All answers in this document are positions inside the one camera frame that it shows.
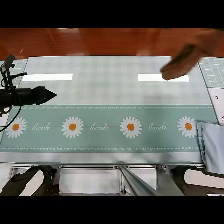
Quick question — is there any person's hand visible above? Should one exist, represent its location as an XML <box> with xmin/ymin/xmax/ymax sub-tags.
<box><xmin>159</xmin><ymin>43</ymin><xmax>205</xmax><ymax>81</ymax></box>

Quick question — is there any silver frame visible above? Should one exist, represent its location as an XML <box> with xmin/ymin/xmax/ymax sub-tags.
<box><xmin>0</xmin><ymin>162</ymin><xmax>224</xmax><ymax>196</ymax></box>

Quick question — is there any light blue garment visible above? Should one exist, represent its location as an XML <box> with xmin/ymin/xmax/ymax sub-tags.
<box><xmin>195</xmin><ymin>120</ymin><xmax>224</xmax><ymax>176</ymax></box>

